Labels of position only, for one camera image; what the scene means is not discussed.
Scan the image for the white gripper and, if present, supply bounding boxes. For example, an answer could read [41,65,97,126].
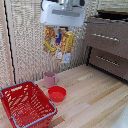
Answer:
[39,0,86,45]

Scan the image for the yellow red snack box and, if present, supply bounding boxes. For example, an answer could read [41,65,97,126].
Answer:
[42,25,77,64]

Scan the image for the pink plastic mug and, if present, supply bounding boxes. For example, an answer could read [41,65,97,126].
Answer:
[43,70,60,89]

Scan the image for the brown drawer cabinet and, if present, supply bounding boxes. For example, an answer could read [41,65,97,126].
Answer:
[82,9,128,82]

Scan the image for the red plastic bowl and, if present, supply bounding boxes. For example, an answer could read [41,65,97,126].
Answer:
[47,85,67,103]

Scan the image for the red plastic shopping basket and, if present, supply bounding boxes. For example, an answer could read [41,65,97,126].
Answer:
[0,80,58,128]

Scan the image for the silver drawer handle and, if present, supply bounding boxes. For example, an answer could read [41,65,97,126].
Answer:
[95,55,121,67]
[92,32,120,43]

